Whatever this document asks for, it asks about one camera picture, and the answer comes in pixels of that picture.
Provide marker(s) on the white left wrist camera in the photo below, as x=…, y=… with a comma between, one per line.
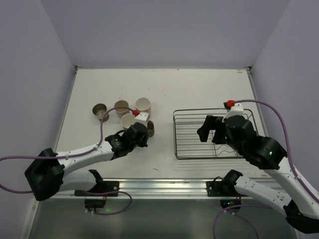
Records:
x=142, y=118

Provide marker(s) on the beige tall cup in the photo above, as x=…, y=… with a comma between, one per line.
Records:
x=121, y=108

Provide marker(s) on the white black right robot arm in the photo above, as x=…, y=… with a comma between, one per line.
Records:
x=295, y=203

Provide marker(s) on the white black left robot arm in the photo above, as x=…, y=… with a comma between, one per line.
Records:
x=52, y=172

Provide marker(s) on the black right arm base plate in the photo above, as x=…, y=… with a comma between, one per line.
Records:
x=216, y=188

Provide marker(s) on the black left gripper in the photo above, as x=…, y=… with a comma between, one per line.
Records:
x=142, y=134

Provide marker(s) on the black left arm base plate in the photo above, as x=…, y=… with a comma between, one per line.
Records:
x=102, y=189

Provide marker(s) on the pink hexagonal mug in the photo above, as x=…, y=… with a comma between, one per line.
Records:
x=143, y=105

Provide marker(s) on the dark cup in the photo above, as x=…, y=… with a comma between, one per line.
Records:
x=151, y=128

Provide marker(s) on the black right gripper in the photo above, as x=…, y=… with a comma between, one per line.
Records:
x=219, y=130

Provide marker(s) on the aluminium front rail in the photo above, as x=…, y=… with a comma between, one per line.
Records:
x=168, y=188

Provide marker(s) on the blue hexagonal mug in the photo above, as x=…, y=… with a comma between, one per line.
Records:
x=127, y=120

